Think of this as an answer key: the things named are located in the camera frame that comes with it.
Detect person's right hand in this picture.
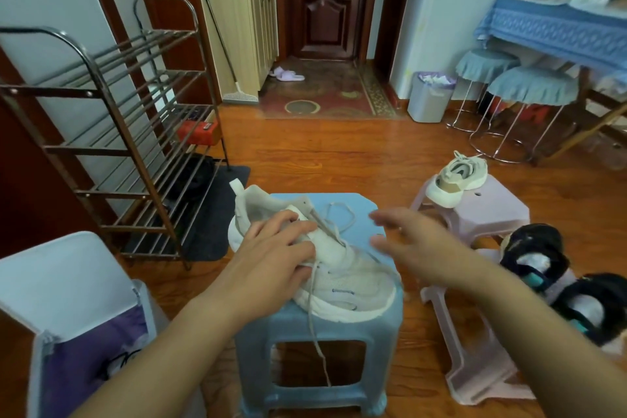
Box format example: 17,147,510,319
368,208,473,295

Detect person's left hand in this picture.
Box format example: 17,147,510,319
208,209,319,323

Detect white lace-up sneaker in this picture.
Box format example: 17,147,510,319
425,151,489,209
228,179,400,386

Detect person's left forearm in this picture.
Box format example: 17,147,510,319
72,285,263,418

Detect person's right forearm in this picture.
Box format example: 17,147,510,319
441,250,627,418

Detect blue plastic stool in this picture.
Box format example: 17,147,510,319
234,193,405,418

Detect dark floor mat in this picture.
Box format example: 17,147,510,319
122,165,251,263

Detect black shoes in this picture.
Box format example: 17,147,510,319
167,154,216,203

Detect pink plastic stool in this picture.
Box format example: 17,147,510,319
410,175,531,249
420,246,579,406

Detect red box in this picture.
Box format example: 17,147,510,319
176,119,219,145

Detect red patterned rug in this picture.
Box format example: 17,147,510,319
259,57,400,121

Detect white mop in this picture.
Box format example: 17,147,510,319
196,0,259,105

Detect grey trash bin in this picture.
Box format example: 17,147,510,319
408,71,457,123

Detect light purple bin liner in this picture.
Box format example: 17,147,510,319
417,71,457,90

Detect round stool with blue cover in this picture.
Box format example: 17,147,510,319
469,66,580,165
446,49,521,134

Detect light wooden cabinet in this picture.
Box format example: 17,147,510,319
188,0,280,97

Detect purple bin bag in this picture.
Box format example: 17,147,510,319
41,305,150,418

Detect dark wooden door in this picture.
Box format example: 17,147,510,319
274,0,383,61

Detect white lidded trash bin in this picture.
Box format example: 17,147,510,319
0,232,206,418

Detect wooden folding table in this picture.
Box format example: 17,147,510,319
531,60,627,166

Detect blue tablecloth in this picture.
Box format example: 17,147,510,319
474,0,627,86

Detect metal shoe rack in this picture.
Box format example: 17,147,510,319
0,0,231,270

